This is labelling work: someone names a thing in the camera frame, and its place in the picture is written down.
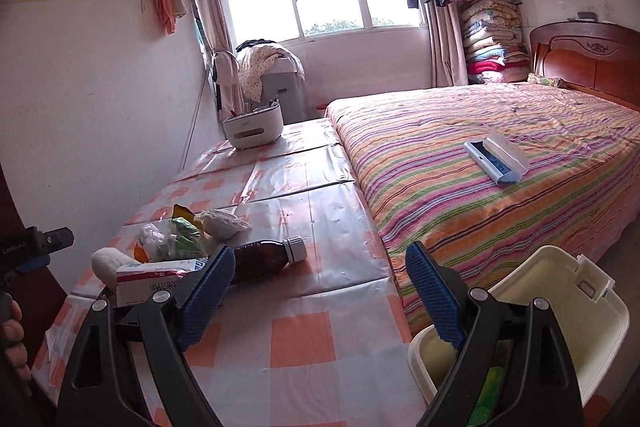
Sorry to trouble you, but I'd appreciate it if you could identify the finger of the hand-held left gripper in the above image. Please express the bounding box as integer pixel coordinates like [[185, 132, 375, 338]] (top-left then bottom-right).
[[17, 226, 75, 277]]

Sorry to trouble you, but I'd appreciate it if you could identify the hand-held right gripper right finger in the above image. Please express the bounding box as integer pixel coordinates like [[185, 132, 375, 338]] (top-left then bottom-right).
[[405, 241, 586, 427]]

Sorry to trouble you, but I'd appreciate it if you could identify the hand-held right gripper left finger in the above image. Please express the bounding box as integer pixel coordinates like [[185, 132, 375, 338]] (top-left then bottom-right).
[[56, 244, 237, 427]]

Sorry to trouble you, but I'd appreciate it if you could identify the green snack wrapper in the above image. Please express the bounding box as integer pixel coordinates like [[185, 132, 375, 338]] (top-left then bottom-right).
[[167, 217, 210, 258]]

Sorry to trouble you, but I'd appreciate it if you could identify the white red medicine box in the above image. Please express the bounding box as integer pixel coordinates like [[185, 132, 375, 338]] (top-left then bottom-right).
[[115, 257, 211, 308]]

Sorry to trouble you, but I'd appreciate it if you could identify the brown plastic bottle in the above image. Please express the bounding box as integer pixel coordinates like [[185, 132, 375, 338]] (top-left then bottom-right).
[[227, 236, 307, 285]]

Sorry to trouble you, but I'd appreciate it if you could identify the clear plastic wrap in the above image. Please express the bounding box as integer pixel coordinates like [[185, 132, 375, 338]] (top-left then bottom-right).
[[137, 223, 173, 260]]

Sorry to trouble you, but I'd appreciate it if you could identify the white plastic bin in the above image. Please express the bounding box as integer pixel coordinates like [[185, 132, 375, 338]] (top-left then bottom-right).
[[407, 245, 631, 427]]

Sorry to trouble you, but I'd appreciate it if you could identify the person's left hand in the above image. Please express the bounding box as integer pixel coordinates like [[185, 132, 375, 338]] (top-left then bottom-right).
[[0, 299, 26, 383]]

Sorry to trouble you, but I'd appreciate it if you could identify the green plastic bag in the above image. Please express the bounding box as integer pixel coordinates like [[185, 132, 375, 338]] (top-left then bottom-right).
[[469, 366, 506, 427]]

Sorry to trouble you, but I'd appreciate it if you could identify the blue white open case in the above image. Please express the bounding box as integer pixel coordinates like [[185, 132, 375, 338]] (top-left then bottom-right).
[[463, 130, 530, 186]]

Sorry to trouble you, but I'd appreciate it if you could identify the white desktop organizer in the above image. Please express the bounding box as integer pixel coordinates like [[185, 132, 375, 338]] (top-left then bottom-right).
[[221, 102, 284, 151]]

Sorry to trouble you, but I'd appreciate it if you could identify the striped bed sheet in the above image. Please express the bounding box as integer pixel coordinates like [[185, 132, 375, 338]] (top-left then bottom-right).
[[325, 82, 640, 335]]

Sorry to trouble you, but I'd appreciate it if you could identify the grey cabinet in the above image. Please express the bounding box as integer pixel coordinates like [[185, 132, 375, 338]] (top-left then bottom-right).
[[260, 69, 307, 126]]

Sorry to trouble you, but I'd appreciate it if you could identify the chair with white garment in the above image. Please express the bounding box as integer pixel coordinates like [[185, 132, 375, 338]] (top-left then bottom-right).
[[212, 51, 246, 118]]

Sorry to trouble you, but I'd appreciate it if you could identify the dotted white cloth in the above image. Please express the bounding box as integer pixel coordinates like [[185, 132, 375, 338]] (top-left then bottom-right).
[[236, 39, 306, 105]]

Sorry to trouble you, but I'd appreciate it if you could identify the green patterned pillow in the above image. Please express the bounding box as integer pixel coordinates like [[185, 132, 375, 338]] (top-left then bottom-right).
[[527, 73, 567, 88]]

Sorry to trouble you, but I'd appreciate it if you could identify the stack of folded quilts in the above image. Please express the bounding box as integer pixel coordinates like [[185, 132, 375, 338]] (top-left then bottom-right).
[[460, 0, 531, 85]]

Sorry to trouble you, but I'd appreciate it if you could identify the wooden headboard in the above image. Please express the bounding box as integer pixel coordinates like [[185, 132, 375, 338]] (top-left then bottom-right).
[[529, 22, 640, 112]]

